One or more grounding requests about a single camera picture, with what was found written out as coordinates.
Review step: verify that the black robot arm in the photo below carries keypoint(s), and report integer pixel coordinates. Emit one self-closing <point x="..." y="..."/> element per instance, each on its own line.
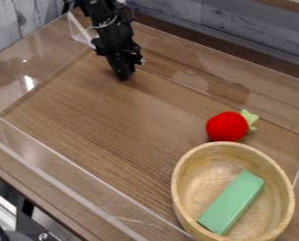
<point x="103" y="8"/>

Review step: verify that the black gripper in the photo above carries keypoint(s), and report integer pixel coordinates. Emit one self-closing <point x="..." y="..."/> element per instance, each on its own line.
<point x="115" y="44"/>

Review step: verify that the oval wooden bowl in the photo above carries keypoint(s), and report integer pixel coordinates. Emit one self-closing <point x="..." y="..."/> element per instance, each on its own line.
<point x="203" y="173"/>

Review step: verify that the red plush strawberry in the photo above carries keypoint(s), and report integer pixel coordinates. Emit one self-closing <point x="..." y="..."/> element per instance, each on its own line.
<point x="230" y="126"/>

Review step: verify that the black metal table bracket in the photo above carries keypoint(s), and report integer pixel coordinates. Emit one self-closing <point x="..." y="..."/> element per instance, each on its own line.
<point x="27" y="226"/>

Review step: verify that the clear acrylic enclosure wall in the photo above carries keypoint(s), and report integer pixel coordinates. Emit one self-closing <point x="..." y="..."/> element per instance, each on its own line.
<point x="90" y="144"/>

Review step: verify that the green rectangular block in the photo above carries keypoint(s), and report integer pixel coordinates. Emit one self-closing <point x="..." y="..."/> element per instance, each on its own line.
<point x="226" y="210"/>

